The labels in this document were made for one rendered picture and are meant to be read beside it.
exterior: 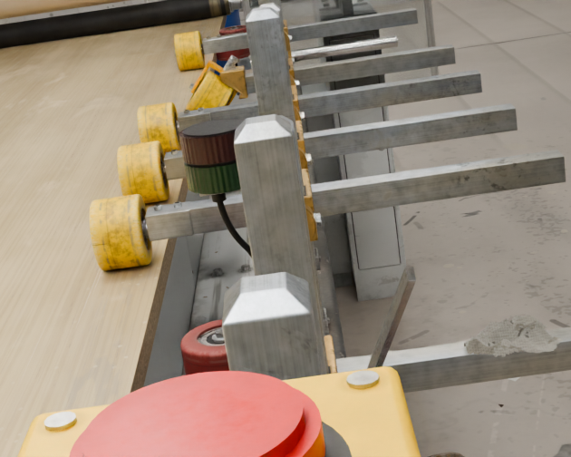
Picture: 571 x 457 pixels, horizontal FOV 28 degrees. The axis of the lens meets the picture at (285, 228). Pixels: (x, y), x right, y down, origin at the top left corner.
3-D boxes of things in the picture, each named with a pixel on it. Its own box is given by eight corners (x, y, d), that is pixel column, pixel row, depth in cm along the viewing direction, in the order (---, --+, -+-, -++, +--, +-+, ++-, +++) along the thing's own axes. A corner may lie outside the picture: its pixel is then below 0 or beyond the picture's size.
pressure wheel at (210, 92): (213, 119, 204) (235, 82, 202) (211, 129, 196) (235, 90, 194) (184, 102, 203) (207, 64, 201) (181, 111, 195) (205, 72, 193)
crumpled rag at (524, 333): (549, 320, 108) (547, 296, 107) (568, 349, 101) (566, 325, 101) (457, 333, 108) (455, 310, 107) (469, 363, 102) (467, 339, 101)
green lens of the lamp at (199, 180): (258, 168, 98) (255, 143, 98) (258, 187, 93) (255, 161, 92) (190, 178, 98) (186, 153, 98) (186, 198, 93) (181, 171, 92)
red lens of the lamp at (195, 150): (255, 140, 97) (250, 115, 97) (254, 158, 92) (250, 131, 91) (185, 150, 98) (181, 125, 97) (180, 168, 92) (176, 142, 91)
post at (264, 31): (336, 417, 132) (277, 4, 117) (338, 432, 129) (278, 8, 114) (306, 421, 132) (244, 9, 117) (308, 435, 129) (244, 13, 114)
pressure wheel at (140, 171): (157, 128, 150) (159, 171, 145) (169, 169, 156) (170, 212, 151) (113, 134, 150) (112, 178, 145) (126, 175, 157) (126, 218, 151)
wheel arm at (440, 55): (452, 61, 199) (451, 43, 198) (455, 63, 196) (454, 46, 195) (246, 91, 200) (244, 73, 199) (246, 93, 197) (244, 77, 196)
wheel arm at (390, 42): (397, 49, 298) (395, 33, 297) (399, 51, 295) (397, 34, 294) (233, 72, 300) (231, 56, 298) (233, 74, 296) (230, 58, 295)
